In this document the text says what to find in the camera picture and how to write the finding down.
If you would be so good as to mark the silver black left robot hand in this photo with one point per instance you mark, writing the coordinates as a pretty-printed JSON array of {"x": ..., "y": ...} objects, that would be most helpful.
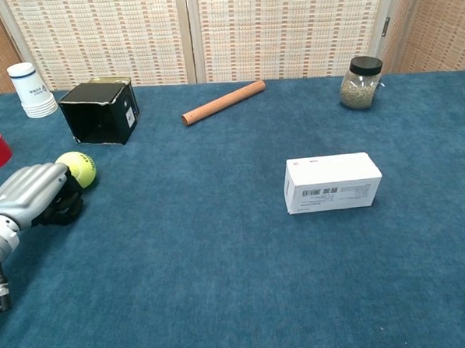
[{"x": 26, "y": 190}]

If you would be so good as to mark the yellow tennis ball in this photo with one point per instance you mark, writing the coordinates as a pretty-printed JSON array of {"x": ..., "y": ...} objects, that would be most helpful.
[{"x": 80, "y": 168}]

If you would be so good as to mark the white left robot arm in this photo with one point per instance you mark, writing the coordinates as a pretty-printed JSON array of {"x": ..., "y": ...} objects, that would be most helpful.
[{"x": 0, "y": 237}]

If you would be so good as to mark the black open cardboard box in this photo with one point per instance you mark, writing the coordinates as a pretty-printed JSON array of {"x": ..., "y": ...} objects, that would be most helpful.
[{"x": 97, "y": 118}]

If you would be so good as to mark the white labelled carton box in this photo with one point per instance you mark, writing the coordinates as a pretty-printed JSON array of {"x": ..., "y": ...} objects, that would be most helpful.
[{"x": 334, "y": 172}]

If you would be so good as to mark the white paper cup stack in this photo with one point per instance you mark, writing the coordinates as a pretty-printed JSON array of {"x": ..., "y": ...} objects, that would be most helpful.
[{"x": 33, "y": 94}]

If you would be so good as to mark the pale woven screen panel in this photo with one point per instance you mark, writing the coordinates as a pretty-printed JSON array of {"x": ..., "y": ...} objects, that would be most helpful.
[
  {"x": 287, "y": 31},
  {"x": 100, "y": 40}
]

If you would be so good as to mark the brown wooden cylinder rod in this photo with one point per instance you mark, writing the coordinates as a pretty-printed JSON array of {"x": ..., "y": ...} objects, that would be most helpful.
[{"x": 223, "y": 103}]

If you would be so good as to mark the glass jar with black lid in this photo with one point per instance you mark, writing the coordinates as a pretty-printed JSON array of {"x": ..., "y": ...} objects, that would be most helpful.
[{"x": 357, "y": 93}]

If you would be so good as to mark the black screen hinge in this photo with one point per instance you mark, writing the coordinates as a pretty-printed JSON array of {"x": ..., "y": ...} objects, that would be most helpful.
[{"x": 386, "y": 26}]

